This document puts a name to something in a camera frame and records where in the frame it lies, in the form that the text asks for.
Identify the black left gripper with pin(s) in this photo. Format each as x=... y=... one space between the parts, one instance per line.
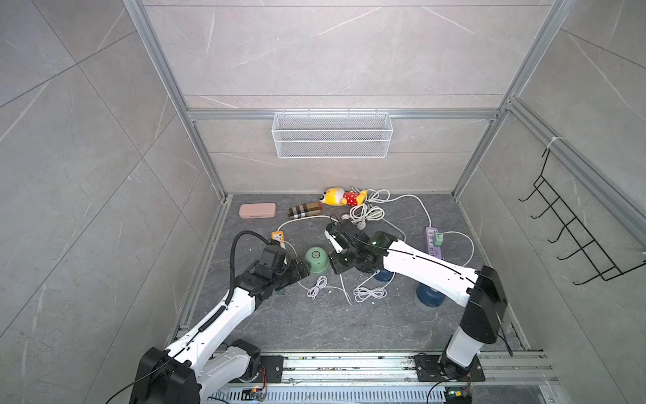
x=297 y=275

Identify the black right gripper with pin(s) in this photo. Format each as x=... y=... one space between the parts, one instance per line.
x=336 y=264

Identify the blue meat grinder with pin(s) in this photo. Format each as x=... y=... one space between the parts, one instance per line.
x=384 y=276
x=426 y=298

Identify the green meat grinder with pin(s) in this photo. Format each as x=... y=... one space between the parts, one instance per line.
x=317 y=260

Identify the green usb charger cube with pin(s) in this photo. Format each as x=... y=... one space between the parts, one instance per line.
x=437 y=239

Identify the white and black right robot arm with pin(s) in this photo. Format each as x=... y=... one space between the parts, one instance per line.
x=478 y=291

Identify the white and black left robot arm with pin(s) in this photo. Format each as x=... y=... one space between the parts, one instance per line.
x=183 y=371

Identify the orange power strip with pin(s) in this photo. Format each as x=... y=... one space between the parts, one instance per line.
x=279 y=237

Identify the yellow duck plush toy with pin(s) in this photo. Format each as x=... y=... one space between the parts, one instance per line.
x=340 y=197

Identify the pink rectangular case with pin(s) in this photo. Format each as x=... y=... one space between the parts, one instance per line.
x=258 y=211

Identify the brown plaid pouch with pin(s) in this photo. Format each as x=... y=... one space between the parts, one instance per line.
x=304 y=210

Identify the purple power strip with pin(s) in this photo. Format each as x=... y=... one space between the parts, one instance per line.
x=432 y=249

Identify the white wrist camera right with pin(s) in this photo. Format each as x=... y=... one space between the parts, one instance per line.
x=336 y=245

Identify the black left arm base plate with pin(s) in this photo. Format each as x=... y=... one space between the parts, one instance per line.
x=265 y=367

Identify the white wire mesh basket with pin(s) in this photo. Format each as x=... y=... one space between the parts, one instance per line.
x=332 y=135

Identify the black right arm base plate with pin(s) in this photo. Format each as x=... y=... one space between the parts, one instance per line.
x=434 y=368

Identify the black wire hook rack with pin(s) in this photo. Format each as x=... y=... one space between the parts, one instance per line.
x=586 y=244

